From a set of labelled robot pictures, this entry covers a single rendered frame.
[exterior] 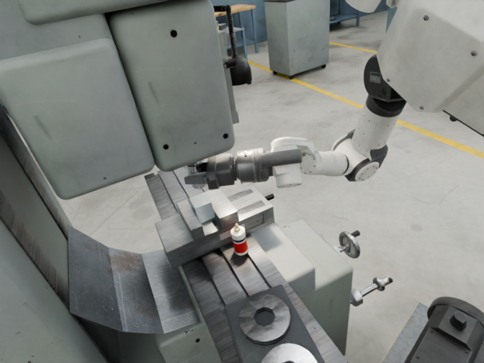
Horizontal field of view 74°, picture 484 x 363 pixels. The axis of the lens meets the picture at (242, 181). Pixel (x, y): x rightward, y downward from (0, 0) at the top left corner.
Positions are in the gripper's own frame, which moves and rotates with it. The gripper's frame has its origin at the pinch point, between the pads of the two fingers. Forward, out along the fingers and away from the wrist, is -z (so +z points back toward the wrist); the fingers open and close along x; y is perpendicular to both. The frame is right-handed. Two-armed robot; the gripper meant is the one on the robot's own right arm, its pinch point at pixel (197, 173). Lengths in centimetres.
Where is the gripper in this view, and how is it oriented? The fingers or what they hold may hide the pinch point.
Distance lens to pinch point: 84.2
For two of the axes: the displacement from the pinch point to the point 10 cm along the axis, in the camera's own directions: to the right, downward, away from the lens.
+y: 1.4, 8.1, 5.6
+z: 9.9, -1.2, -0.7
